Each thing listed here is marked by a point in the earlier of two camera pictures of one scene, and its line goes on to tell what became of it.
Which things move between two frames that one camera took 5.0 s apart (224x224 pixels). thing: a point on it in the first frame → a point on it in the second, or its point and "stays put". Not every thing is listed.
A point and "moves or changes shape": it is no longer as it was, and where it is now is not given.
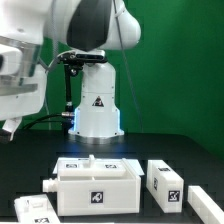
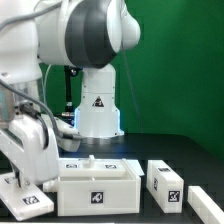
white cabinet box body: [94, 195] stays put
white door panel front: [36, 209] moves or changes shape
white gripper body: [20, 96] → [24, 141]
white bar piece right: [203, 206] stays put
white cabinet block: [165, 186] stays put
